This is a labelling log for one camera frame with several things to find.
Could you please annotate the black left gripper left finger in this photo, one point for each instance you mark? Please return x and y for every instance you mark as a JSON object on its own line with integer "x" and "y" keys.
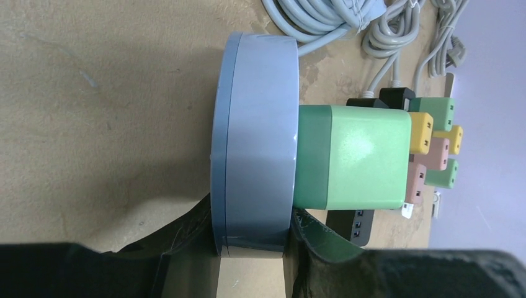
{"x": 178, "y": 260}

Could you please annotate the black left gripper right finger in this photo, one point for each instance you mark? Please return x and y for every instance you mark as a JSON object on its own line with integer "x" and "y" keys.
{"x": 320, "y": 263}

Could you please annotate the long black power strip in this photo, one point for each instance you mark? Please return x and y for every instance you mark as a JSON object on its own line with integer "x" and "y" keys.
{"x": 356, "y": 225}

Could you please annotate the white power strip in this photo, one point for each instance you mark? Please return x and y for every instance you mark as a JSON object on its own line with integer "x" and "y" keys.
{"x": 407, "y": 209}

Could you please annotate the green USB charger plug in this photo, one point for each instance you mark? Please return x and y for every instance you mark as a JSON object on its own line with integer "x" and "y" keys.
{"x": 351, "y": 158}

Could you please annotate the pink charger plug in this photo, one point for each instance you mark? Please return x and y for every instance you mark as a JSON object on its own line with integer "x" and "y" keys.
{"x": 415, "y": 183}
{"x": 437, "y": 157}

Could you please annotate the round light blue power socket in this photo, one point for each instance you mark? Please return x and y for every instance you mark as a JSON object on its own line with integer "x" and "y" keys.
{"x": 254, "y": 145}

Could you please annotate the small black power strip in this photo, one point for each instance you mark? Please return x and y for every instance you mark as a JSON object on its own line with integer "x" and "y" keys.
{"x": 367, "y": 102}

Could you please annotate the yellow USB charger plug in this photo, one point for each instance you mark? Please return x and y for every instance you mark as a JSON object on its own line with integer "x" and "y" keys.
{"x": 421, "y": 132}

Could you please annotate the green plug on white strip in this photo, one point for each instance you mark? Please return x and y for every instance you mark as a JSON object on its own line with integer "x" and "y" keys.
{"x": 443, "y": 178}

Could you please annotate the green plug on black strip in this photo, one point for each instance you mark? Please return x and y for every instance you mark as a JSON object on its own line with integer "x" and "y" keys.
{"x": 442, "y": 110}

